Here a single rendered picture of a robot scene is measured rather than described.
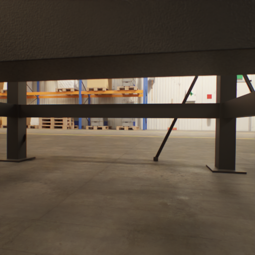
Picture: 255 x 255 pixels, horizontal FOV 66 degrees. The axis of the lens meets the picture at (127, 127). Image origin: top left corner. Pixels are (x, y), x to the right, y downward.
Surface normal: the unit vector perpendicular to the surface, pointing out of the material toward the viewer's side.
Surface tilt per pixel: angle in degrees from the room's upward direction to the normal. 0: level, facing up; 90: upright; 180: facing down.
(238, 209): 0
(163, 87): 90
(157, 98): 90
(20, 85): 90
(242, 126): 90
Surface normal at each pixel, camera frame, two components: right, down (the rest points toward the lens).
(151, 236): 0.01, -1.00
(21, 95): 0.98, 0.01
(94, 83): -0.18, 0.01
